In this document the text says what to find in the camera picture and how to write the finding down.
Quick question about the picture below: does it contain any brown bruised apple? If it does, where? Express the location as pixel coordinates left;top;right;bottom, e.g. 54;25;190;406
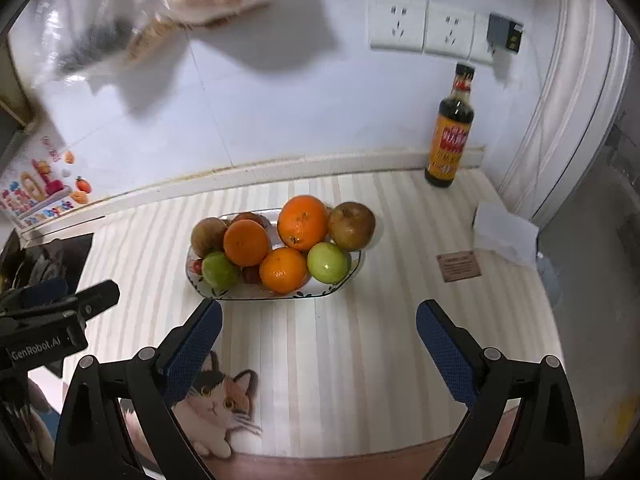
328;202;376;252

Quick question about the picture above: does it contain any dark brown round fruit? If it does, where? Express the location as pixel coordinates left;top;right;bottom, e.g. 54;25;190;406
191;217;228;258

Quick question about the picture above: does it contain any floral white oval plate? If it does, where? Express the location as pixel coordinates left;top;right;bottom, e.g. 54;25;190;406
184;207;366;302

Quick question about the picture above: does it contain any white wall socket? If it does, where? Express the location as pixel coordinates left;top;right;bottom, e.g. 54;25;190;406
367;0;427;52
423;0;475;60

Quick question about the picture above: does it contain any white paper tissue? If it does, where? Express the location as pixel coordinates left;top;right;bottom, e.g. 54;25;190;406
473;203;539;269

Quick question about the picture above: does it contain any red yellow apple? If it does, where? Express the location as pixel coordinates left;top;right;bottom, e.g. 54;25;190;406
230;211;270;229

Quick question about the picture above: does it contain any clear plastic bag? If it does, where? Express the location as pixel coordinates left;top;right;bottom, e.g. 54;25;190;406
32;0;274;86

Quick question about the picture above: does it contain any green apple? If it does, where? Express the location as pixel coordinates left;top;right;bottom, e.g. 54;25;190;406
307;242;350;285
202;252;241;295

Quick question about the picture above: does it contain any orange tangerine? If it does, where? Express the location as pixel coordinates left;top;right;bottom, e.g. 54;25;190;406
224;220;271;268
259;247;307;295

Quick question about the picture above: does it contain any soy sauce bottle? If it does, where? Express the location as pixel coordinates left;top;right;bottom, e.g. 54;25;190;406
425;63;475;188

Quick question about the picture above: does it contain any black crumpled cloth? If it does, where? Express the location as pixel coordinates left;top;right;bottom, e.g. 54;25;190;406
1;231;93;292

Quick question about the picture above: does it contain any grey plug adapter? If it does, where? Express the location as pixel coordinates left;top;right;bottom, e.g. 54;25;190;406
486;13;524;54

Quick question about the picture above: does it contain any colourful printed box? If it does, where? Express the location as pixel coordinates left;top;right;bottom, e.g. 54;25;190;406
1;130;96;230

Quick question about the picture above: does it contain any small red tomato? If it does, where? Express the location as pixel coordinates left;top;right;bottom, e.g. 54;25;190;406
190;259;203;276
242;266;262;285

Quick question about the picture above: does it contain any large orange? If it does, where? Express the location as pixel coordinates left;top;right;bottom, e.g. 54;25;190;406
277;195;329;252

